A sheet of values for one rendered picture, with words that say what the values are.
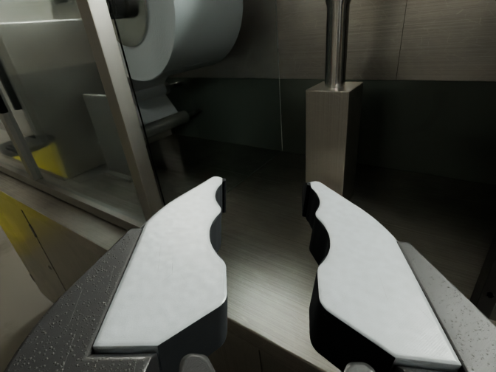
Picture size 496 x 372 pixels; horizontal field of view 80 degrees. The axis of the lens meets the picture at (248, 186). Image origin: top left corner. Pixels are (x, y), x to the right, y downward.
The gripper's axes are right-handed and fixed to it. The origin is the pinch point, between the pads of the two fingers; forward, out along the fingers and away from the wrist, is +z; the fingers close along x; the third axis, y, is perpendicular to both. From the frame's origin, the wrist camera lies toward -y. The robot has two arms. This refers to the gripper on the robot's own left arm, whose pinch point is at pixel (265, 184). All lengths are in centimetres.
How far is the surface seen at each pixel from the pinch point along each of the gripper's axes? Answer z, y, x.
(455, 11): 62, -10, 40
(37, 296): 109, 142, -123
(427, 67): 63, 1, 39
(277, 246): 35.6, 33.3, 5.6
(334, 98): 48, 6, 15
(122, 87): 38.4, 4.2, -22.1
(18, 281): 121, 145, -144
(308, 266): 29.4, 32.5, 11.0
